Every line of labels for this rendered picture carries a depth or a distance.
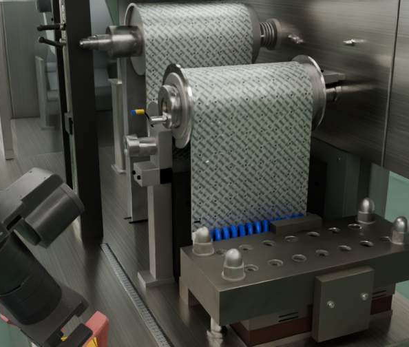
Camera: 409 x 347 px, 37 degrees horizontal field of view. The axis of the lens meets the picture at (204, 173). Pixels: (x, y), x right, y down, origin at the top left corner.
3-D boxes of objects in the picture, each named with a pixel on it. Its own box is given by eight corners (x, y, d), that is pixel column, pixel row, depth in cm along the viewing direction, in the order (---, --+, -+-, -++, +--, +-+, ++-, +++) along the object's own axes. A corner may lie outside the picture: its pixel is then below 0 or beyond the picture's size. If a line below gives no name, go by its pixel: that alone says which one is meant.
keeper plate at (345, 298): (310, 336, 98) (315, 275, 95) (361, 322, 102) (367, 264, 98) (319, 344, 96) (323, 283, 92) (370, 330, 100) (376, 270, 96)
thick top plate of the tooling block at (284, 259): (180, 279, 104) (180, 246, 102) (370, 239, 119) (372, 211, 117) (219, 326, 90) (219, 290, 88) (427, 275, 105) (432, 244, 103)
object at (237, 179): (191, 239, 107) (190, 138, 101) (304, 218, 116) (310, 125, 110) (192, 240, 107) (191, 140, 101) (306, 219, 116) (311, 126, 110)
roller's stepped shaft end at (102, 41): (78, 50, 122) (77, 34, 121) (107, 49, 124) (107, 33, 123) (82, 52, 119) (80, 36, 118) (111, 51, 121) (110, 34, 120)
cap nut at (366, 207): (351, 218, 114) (353, 196, 112) (367, 215, 115) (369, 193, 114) (363, 225, 111) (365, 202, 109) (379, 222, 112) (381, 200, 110)
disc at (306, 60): (280, 123, 123) (284, 50, 118) (282, 123, 123) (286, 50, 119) (321, 142, 110) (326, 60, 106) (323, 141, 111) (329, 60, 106)
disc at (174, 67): (162, 136, 114) (160, 57, 109) (164, 136, 114) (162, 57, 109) (191, 158, 101) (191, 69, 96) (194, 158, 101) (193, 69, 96)
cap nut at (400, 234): (384, 237, 105) (386, 214, 104) (401, 234, 107) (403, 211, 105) (398, 246, 102) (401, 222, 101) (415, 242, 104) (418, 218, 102)
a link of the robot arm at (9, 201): (-92, 195, 59) (-55, 220, 53) (-2, 121, 64) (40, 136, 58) (-21, 270, 66) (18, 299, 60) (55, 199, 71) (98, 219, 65)
